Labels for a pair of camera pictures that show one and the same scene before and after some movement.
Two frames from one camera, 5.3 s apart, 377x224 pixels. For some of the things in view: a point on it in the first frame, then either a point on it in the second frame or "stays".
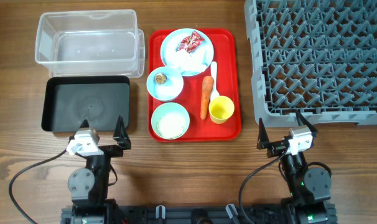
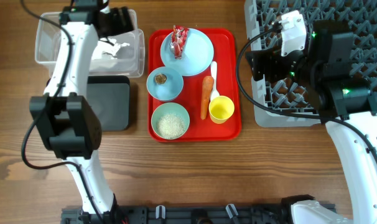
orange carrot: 208,82 stays
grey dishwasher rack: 326,59 stays
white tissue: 186,62 -> 104,50
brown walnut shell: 160,78 stays
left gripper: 121,137 -> 119,27
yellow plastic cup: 221,107 stays
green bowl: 170,121 stays
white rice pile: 170,126 stays
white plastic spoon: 214,94 stays
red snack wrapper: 190,43 -> 178,40
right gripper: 275,147 -> 272,59
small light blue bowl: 170,89 stays
